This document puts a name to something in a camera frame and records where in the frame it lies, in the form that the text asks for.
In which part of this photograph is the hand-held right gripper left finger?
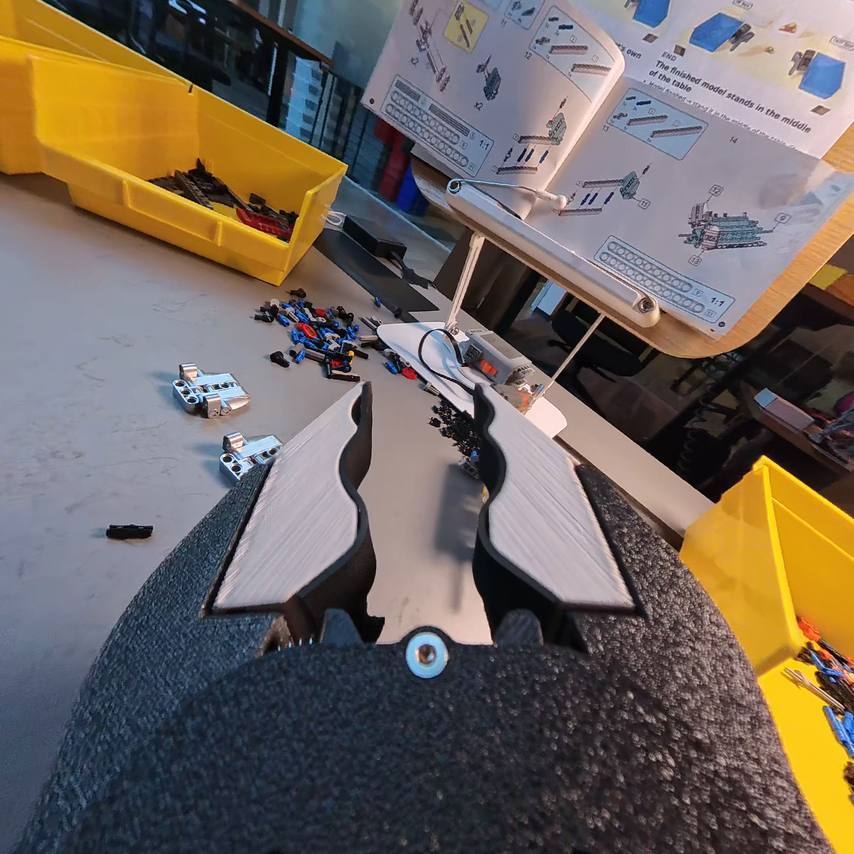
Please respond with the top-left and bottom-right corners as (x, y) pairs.
(210, 382), (387, 645)

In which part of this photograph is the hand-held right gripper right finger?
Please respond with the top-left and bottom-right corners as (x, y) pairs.
(471, 384), (636, 646)

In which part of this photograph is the yellow bin with small pins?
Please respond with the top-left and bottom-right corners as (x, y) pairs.
(679, 455), (854, 854)

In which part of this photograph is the pile of blue black pins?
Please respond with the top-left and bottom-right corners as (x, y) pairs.
(784, 614), (854, 802)

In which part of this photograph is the yellow bin with grey beams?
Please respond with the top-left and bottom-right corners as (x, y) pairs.
(0, 0), (194, 176)

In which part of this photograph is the black desk mat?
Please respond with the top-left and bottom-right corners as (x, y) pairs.
(314, 227), (441, 314)

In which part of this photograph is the silver toy engine block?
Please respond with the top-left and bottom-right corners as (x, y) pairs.
(172, 363), (252, 419)
(219, 432), (284, 484)

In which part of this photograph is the grey battery box with motor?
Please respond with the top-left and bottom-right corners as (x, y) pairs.
(463, 329), (535, 384)

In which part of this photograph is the black office chair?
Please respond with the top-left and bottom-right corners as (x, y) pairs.
(550, 310), (645, 401)

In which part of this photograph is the pile of mixed toy pins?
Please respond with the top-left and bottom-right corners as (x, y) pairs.
(254, 287), (441, 396)

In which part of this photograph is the small white box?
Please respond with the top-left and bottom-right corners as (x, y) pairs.
(754, 389), (815, 431)

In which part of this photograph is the white wooden book stand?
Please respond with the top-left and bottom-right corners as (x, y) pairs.
(377, 123), (854, 439)

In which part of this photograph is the black power adapter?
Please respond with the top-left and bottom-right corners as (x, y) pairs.
(342, 215), (408, 258)

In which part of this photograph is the yellow bin with black beams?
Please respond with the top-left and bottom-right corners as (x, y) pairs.
(30, 53), (348, 286)

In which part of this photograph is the pile of black red beams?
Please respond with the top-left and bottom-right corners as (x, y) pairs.
(148, 159), (299, 241)

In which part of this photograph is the stack of red blue crates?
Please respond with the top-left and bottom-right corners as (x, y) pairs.
(370, 120), (431, 218)

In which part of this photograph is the open instruction booklet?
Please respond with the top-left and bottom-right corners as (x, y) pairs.
(360, 0), (854, 338)

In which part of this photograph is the wooden background table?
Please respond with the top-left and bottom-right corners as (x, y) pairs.
(223, 0), (338, 124)

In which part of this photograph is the printed instruction sheet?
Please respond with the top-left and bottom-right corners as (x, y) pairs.
(574, 0), (854, 157)

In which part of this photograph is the black motor cable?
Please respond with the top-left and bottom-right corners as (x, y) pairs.
(418, 327), (508, 401)

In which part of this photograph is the black adapter cable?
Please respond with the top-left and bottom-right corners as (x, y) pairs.
(390, 250), (435, 291)

